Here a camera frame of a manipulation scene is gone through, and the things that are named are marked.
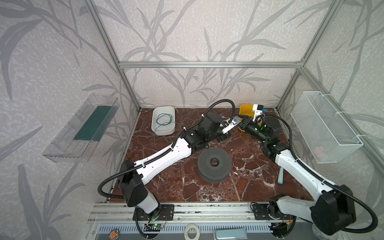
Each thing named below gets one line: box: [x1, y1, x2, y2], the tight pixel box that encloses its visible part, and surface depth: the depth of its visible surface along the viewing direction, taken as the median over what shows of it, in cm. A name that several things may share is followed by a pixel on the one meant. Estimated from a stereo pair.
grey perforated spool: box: [197, 146, 232, 184], surface depth 86 cm
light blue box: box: [213, 228, 248, 240], surface depth 65 cm
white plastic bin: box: [151, 106, 176, 136], surface depth 114 cm
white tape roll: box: [184, 223, 201, 240], surface depth 69 cm
